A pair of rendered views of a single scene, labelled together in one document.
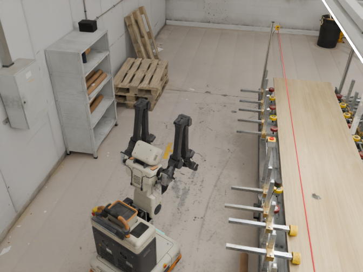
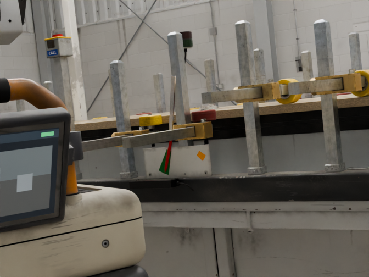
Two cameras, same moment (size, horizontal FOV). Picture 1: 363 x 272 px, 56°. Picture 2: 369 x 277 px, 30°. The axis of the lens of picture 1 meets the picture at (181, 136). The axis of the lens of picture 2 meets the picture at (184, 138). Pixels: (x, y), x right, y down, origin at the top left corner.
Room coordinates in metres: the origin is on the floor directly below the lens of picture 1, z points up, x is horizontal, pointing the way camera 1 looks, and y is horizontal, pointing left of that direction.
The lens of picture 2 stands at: (1.15, 1.29, 0.94)
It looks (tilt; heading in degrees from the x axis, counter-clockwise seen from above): 3 degrees down; 294
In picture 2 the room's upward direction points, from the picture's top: 6 degrees counter-clockwise
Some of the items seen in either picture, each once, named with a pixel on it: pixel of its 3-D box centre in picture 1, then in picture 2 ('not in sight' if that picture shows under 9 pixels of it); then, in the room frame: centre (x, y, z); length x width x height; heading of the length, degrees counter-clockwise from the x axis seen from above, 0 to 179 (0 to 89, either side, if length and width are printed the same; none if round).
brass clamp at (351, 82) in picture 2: (269, 251); (335, 84); (1.55, -0.65, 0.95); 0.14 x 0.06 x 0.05; 170
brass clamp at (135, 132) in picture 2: (265, 190); (130, 138); (2.29, -0.78, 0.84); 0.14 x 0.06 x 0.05; 170
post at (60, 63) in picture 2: (266, 163); (66, 118); (2.57, -0.83, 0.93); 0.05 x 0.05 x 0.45; 80
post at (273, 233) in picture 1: (268, 253); (329, 104); (1.57, -0.66, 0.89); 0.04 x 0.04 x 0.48; 80
